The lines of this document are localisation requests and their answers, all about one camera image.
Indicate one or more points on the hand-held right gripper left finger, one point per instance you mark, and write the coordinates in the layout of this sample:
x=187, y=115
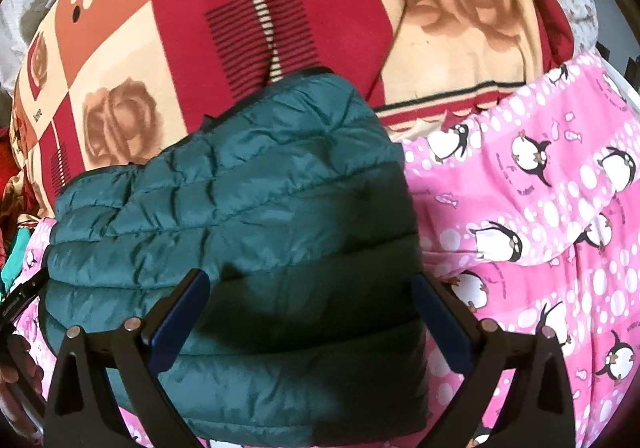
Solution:
x=182, y=318

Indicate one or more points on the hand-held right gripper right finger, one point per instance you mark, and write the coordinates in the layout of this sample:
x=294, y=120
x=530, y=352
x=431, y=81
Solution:
x=442, y=323

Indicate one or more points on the teal quilted puffer jacket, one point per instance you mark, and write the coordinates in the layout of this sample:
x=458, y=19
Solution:
x=250, y=208

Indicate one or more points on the person's left hand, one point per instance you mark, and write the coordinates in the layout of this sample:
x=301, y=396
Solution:
x=25, y=370

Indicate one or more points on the turquoise cloth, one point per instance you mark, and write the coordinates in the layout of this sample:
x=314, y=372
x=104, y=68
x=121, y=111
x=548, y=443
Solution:
x=12, y=253

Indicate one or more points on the red and gold cloth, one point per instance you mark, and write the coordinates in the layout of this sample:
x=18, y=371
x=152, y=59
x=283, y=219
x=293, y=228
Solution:
x=15, y=178

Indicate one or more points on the pink penguin printed blanket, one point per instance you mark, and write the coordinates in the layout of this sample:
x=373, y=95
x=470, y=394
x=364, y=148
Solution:
x=525, y=228

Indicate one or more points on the red rose printed blanket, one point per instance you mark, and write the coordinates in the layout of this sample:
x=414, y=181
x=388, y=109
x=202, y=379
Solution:
x=200, y=28

